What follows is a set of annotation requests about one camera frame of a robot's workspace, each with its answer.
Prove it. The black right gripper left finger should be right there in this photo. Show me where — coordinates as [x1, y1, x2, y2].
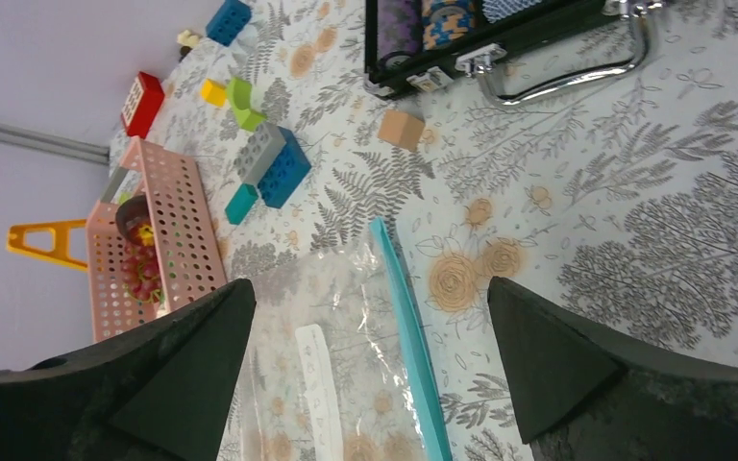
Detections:
[0, 279, 257, 460]

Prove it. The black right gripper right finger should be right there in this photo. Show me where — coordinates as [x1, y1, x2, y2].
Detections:
[487, 278, 738, 460]

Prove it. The red grape bunch toy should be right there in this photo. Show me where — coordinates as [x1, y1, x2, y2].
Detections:
[120, 242, 162, 304]

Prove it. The clear zip top bag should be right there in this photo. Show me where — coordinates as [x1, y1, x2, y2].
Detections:
[218, 219, 452, 460]

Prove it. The dark mangosteen toy fruit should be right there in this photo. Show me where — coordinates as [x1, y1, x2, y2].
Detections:
[115, 195, 154, 247]

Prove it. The pink perforated plastic basket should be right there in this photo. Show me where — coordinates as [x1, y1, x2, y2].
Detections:
[86, 137, 227, 342]

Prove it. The teal small block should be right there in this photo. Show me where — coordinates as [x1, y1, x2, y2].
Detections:
[225, 183, 258, 225]

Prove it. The blue building brick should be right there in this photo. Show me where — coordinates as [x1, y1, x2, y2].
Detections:
[257, 127, 310, 208]

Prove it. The grey building brick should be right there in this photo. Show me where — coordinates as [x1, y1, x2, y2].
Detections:
[234, 122, 286, 185]

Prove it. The red window block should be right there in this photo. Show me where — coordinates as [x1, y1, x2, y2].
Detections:
[121, 72, 164, 138]

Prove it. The small yellow block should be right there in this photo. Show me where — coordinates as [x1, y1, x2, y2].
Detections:
[200, 79, 227, 108]

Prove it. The green curved block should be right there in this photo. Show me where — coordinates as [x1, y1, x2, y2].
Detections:
[225, 77, 266, 132]

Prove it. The small wooden cube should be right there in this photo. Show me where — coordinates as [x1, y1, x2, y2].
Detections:
[377, 109, 425, 152]

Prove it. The small cream toy figure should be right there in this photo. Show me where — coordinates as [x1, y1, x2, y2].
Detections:
[177, 29, 202, 61]

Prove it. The blue brick far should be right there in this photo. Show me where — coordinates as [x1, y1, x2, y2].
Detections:
[206, 0, 252, 46]

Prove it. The black poker chip case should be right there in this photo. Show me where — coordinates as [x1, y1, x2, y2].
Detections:
[363, 1, 666, 107]

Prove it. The yellow toy frame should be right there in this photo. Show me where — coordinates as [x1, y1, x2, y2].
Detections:
[6, 219, 87, 272]

